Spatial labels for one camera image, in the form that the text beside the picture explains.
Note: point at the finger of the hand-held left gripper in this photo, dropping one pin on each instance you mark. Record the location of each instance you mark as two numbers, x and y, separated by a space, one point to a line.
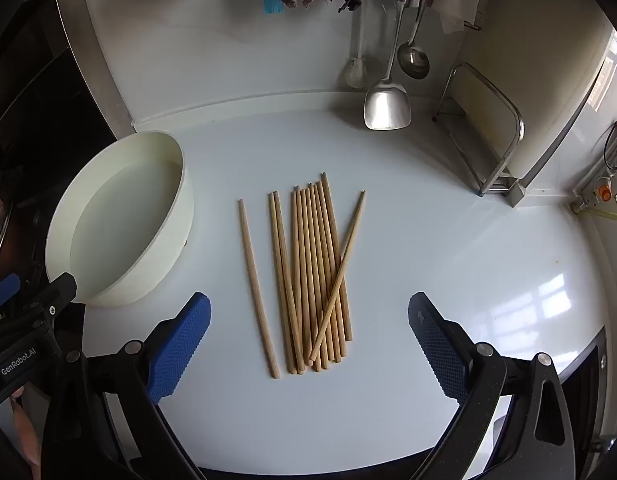
3 294
53 295

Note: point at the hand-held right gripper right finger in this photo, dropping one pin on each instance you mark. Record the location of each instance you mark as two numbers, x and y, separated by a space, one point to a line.
436 345

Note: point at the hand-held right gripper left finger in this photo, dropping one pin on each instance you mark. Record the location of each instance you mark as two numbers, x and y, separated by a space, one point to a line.
181 345

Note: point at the white round plastic basin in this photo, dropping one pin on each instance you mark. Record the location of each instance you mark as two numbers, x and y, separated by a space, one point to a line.
123 220

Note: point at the bunch of wooden chopsticks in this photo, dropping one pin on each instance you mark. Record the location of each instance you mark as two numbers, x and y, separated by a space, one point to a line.
308 285

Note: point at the person's left hand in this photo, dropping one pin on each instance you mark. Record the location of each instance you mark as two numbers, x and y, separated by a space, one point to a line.
27 425

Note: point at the metal cutting board rack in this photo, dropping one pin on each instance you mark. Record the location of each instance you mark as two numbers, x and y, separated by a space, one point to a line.
512 192

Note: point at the metal spatula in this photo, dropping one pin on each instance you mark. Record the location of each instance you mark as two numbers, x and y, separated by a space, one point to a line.
387 107

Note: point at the white dish brush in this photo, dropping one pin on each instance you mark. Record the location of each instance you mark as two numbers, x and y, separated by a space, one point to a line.
356 74

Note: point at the cream cutting board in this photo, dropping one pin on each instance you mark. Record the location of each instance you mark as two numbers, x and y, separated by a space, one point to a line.
548 85

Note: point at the metal ladle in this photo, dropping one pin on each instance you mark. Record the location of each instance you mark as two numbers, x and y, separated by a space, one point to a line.
413 62

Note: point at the wall socket with orange button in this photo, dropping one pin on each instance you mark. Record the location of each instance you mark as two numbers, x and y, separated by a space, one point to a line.
604 192

